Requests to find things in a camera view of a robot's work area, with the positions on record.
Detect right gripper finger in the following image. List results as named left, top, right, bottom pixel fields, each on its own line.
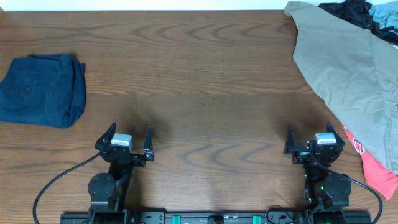
left=283, top=125, right=295, bottom=154
left=326, top=121, right=345, bottom=146

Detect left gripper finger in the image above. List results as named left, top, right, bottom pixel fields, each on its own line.
left=143, top=126, right=155, bottom=161
left=95, top=122, right=116, bottom=152

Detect khaki green shorts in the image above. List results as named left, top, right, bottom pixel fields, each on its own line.
left=284, top=1, right=397, bottom=173

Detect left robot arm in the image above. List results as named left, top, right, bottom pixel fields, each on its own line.
left=88, top=123, right=155, bottom=223

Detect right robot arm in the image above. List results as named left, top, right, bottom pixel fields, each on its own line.
left=284, top=123, right=351, bottom=223

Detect red printed t-shirt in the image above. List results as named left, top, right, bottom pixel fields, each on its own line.
left=342, top=124, right=397, bottom=200

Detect folded navy blue shorts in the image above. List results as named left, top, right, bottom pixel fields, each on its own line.
left=1, top=54, right=86, bottom=128

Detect black printed garment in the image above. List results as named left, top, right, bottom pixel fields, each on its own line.
left=318, top=0, right=397, bottom=46

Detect light grey-blue garment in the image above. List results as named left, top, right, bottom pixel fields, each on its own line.
left=369, top=1, right=397, bottom=30

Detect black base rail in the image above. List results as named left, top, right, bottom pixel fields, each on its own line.
left=60, top=210, right=372, bottom=224

